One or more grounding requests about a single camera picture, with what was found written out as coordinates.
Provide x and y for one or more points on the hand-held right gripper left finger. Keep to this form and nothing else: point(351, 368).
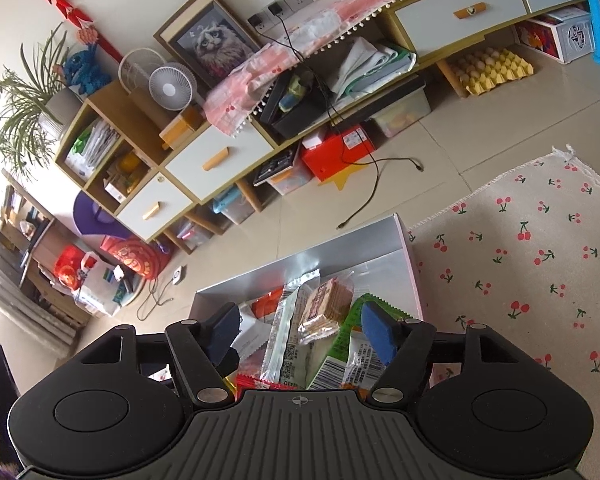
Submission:
point(222, 332)

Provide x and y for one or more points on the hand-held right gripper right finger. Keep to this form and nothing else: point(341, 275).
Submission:
point(380, 332)

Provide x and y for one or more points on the green snack packet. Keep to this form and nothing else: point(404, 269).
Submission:
point(342, 342)

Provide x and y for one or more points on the brown wafer packet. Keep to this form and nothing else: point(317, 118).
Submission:
point(325, 310)

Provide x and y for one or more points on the pink cardboard box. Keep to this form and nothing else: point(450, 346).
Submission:
point(360, 250)

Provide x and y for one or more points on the small white floor device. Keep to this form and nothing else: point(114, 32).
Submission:
point(178, 275)

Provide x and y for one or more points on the small clear storage bin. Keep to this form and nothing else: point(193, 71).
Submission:
point(195, 235)

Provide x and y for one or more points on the red printed bag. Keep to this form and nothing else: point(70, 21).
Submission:
point(135, 255)

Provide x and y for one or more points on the clear bin blue lid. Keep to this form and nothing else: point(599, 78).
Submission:
point(232, 207)

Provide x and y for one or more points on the white shopping bag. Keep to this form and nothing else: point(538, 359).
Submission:
point(97, 285)

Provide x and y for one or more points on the yellow star sticker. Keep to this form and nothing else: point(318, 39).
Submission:
point(340, 177)

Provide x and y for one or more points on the clear bin black lid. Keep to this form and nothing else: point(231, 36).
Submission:
point(290, 180)

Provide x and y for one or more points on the red gift bag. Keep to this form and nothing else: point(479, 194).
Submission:
point(67, 265)

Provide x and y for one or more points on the cherry print tablecloth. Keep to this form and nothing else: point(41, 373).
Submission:
point(530, 235)

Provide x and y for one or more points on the purple round object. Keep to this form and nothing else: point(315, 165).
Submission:
point(87, 215)

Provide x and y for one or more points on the small white box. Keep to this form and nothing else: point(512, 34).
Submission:
point(114, 190)

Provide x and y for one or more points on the red box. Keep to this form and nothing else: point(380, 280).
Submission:
point(330, 160)

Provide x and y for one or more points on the orange fruit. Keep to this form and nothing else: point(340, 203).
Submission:
point(128, 164)

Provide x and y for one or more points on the wooden bookshelf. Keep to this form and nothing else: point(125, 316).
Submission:
point(27, 265)

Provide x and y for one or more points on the yellow wooden box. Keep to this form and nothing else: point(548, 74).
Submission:
point(180, 130)

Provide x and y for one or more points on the large clear storage bin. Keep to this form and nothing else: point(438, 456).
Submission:
point(400, 115)

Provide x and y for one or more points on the stack of booklets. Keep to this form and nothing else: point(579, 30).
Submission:
point(95, 147)

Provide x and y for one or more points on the black storage box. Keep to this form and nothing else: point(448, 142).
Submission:
point(300, 115)

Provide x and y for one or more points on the pink cherry cloth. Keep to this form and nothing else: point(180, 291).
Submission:
point(230, 90)

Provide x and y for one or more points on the white desk fan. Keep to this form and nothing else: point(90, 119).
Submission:
point(170, 87)

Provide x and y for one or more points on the wooden cabinet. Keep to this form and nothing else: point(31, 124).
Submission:
point(115, 100)

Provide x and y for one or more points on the stack of papers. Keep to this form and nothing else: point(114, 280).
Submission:
point(365, 67)

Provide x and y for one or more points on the potted plant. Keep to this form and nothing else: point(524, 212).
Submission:
point(60, 107)

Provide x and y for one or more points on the white fan guard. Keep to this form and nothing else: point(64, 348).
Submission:
point(130, 65)

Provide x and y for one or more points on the yellow egg tray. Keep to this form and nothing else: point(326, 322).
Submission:
point(500, 75)

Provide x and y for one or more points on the framed cat picture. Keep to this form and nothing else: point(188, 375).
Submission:
point(215, 42)

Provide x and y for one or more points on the blue plush toy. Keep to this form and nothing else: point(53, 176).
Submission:
point(82, 67)

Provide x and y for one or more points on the black charger plug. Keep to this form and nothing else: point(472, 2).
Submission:
point(275, 8)

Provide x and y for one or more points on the white printed crate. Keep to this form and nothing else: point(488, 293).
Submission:
point(575, 37)

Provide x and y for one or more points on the red hanging decoration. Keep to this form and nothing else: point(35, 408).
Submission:
point(70, 7)

